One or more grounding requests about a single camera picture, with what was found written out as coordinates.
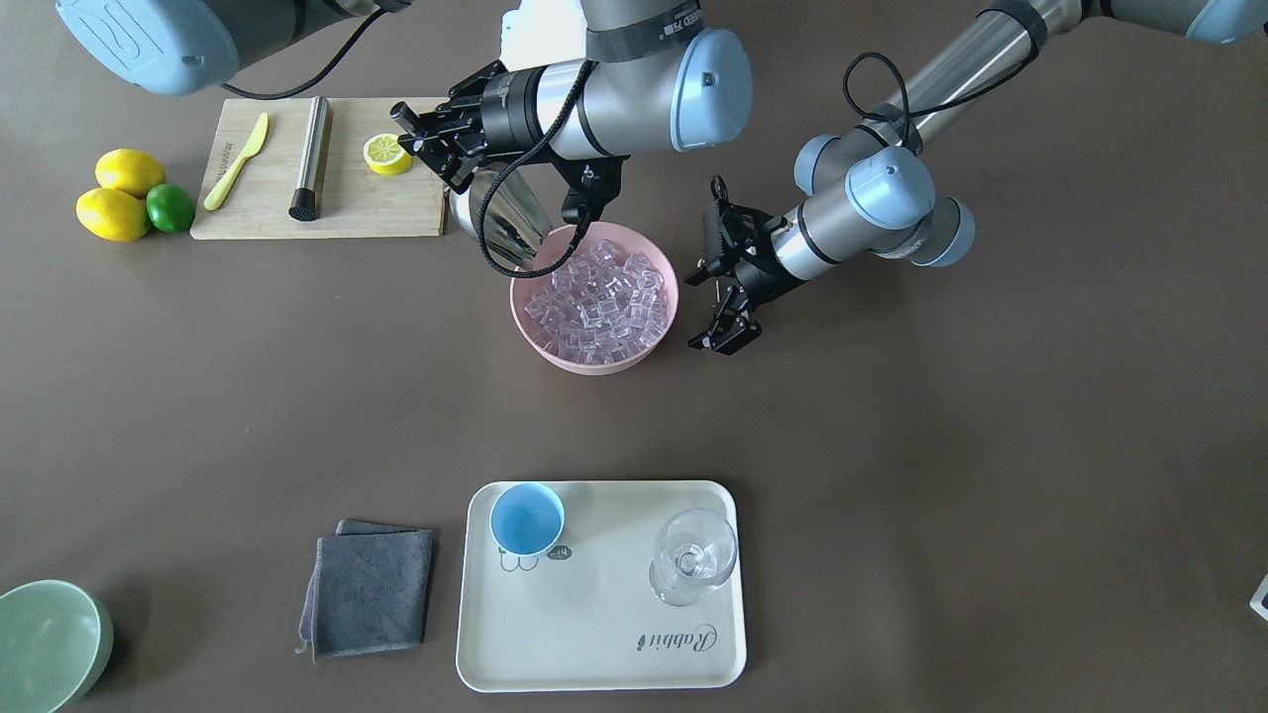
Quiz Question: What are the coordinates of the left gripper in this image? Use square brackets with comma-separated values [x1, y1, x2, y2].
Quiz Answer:
[685, 176, 793, 357]

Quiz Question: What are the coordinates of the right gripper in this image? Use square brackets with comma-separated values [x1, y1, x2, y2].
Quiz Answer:
[389, 60, 625, 225]

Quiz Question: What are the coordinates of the steel ice scoop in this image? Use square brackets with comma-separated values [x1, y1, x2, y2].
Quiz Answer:
[450, 162, 553, 266]

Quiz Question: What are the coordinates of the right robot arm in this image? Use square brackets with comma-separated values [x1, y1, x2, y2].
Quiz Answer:
[57, 1, 753, 223]

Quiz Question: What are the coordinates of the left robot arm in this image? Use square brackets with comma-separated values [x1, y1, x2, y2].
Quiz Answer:
[686, 1, 1267, 354]

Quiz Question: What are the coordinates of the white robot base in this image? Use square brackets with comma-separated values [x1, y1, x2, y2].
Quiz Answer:
[498, 1, 587, 71]

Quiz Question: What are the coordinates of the clear ice cubes pile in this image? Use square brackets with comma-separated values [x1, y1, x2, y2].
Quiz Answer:
[516, 239, 671, 365]

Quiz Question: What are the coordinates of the blue cup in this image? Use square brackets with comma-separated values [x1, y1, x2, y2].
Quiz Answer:
[489, 482, 566, 557]

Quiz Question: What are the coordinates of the half lemon slice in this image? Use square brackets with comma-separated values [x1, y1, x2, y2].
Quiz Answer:
[361, 134, 413, 176]

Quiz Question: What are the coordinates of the pink bowl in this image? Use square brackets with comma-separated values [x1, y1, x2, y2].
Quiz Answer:
[510, 222, 678, 376]

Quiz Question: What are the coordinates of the bamboo cutting board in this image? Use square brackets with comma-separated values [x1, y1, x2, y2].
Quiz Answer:
[191, 96, 449, 241]

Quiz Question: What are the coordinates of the steel muddler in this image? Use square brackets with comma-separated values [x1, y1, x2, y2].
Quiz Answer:
[288, 96, 331, 222]

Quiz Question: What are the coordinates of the yellow plastic knife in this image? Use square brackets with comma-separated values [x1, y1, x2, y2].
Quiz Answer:
[203, 113, 270, 211]

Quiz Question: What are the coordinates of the clear wine glass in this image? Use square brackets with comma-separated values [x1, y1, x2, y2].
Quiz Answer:
[649, 507, 738, 606]

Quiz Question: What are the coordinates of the lime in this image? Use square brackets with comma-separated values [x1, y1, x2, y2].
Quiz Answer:
[145, 181, 197, 233]

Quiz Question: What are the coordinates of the beige rabbit tray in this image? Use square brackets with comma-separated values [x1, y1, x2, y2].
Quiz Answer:
[456, 480, 748, 693]

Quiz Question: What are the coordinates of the grey folded cloth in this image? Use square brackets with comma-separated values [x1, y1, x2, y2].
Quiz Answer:
[295, 519, 436, 661]

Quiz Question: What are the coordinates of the white tag card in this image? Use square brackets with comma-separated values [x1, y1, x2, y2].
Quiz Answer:
[1248, 573, 1268, 620]

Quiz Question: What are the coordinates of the mint green bowl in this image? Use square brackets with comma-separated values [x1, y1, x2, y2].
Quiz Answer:
[1, 579, 114, 712]

